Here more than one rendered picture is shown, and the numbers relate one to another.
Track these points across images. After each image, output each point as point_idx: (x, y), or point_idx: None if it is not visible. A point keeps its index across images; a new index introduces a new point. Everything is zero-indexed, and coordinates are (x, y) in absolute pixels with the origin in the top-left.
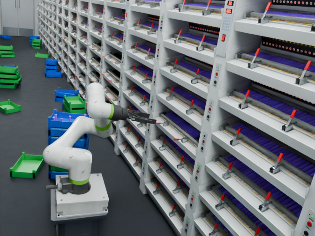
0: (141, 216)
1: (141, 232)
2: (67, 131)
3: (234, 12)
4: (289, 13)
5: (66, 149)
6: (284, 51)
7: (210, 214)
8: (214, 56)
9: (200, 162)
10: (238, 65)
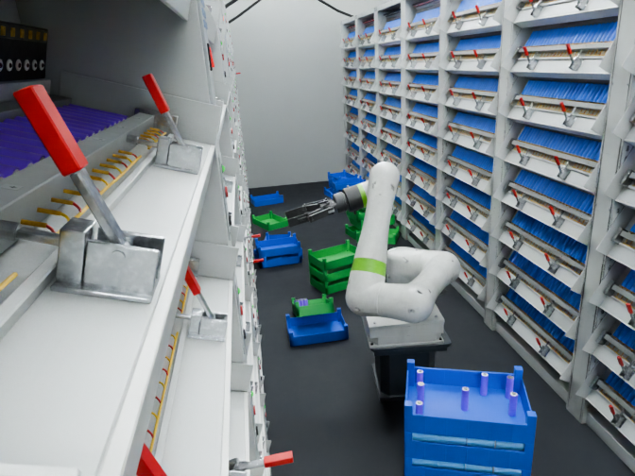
0: (295, 406)
1: (305, 382)
2: (433, 271)
3: (226, 30)
4: None
5: (422, 249)
6: None
7: None
8: (230, 89)
9: None
10: (231, 89)
